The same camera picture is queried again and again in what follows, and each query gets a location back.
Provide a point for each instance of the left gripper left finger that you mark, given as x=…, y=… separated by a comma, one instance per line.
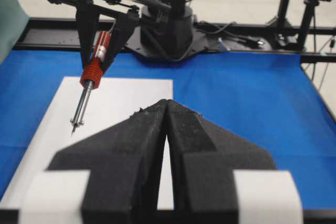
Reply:
x=125, y=163

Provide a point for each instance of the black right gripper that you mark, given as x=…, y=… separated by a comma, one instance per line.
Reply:
x=127, y=15

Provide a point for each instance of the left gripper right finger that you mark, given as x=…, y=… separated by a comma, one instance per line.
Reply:
x=203, y=157

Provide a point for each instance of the red handled soldering iron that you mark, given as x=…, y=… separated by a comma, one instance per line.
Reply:
x=90, y=78

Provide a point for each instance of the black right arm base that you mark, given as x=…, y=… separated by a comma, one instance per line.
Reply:
x=181, y=40

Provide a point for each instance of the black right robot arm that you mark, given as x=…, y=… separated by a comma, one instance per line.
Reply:
x=164, y=25

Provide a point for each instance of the large white foam board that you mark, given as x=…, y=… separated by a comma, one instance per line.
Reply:
x=114, y=101

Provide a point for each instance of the blue table cloth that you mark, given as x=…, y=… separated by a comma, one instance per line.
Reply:
x=265, y=98

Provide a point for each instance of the grey green curtain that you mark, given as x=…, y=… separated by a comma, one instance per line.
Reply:
x=13, y=23

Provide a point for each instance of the black aluminium frame rail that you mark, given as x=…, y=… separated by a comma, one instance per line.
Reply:
x=62, y=35

